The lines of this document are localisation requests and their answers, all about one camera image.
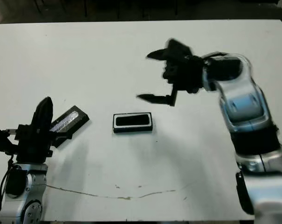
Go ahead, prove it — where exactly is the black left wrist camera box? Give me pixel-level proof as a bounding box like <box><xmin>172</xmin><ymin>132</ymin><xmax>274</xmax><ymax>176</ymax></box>
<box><xmin>0</xmin><ymin>129</ymin><xmax>18</xmax><ymax>154</ymax></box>

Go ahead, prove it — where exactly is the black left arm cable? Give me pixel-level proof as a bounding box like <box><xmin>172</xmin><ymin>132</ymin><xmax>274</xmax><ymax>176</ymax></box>
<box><xmin>0</xmin><ymin>154</ymin><xmax>14</xmax><ymax>217</ymax></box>

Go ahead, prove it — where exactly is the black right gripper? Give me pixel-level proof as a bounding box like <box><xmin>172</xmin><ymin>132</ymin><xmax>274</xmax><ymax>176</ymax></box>
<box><xmin>136</xmin><ymin>48</ymin><xmax>206</xmax><ymax>107</ymax></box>

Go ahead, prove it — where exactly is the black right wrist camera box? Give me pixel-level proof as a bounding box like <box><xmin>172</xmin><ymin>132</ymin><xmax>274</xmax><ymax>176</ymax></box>
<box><xmin>166</xmin><ymin>38</ymin><xmax>194</xmax><ymax>58</ymax></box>

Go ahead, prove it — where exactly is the slim black camera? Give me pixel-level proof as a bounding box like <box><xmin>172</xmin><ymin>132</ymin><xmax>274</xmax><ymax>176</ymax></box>
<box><xmin>116</xmin><ymin>114</ymin><xmax>150</xmax><ymax>126</ymax></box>

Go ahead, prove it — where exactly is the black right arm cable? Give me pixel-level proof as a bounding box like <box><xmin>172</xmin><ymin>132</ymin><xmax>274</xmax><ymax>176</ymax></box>
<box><xmin>202</xmin><ymin>51</ymin><xmax>227</xmax><ymax>62</ymax></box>

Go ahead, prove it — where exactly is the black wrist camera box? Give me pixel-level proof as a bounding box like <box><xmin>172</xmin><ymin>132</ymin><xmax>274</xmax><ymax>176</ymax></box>
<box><xmin>0</xmin><ymin>129</ymin><xmax>18</xmax><ymax>154</ymax></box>
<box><xmin>166</xmin><ymin>38</ymin><xmax>194</xmax><ymax>58</ymax></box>

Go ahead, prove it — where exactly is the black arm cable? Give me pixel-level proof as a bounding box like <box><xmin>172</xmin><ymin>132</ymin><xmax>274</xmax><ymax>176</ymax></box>
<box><xmin>0</xmin><ymin>154</ymin><xmax>14</xmax><ymax>217</ymax></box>
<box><xmin>202</xmin><ymin>51</ymin><xmax>227</xmax><ymax>62</ymax></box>

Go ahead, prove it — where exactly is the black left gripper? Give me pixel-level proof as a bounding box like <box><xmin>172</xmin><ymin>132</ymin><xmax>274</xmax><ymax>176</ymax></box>
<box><xmin>5</xmin><ymin>97</ymin><xmax>73</xmax><ymax>163</ymax></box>

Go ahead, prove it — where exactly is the black box white insert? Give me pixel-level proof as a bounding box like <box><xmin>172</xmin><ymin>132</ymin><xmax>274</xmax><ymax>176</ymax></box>
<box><xmin>112</xmin><ymin>112</ymin><xmax>155</xmax><ymax>134</ymax></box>

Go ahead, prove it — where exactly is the black box lid silver print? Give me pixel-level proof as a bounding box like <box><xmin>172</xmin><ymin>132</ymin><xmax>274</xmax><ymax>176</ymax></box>
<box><xmin>49</xmin><ymin>105</ymin><xmax>90</xmax><ymax>148</ymax></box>

